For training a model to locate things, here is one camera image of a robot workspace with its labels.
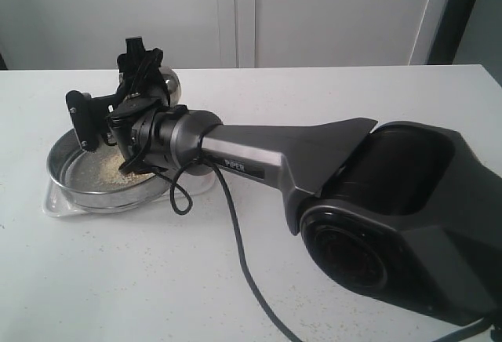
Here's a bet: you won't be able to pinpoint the round stainless steel sieve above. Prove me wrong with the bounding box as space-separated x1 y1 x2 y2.
46 129 169 211

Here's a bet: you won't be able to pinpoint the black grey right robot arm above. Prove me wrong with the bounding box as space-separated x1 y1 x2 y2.
85 38 501 326

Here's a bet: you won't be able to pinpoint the yellow millet grains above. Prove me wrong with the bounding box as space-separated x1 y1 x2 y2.
97 154 153 189

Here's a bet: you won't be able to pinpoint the white plastic tray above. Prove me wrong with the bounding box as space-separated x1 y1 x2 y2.
42 173 216 217

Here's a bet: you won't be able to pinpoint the dark vertical post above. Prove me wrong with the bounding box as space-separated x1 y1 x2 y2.
427 0 476 65

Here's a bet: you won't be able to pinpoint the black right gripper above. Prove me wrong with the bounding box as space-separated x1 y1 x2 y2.
88 36 171 158

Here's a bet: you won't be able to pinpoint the stainless steel cup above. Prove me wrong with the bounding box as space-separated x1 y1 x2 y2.
159 66 181 107

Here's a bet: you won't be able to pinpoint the white cabinet doors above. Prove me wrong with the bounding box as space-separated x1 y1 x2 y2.
1 0 447 70

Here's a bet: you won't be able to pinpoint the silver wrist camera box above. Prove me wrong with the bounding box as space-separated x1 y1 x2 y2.
65 90 100 152

